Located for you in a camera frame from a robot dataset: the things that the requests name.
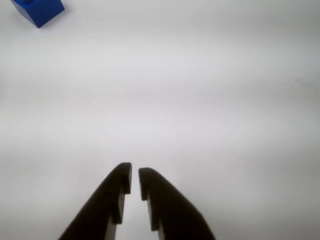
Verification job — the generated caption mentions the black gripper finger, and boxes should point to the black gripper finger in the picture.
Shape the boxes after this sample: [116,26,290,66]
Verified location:
[57,162,133,240]
[138,167,217,240]

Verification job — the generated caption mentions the blue lego brick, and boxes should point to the blue lego brick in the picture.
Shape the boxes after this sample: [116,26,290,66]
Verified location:
[10,0,66,29]

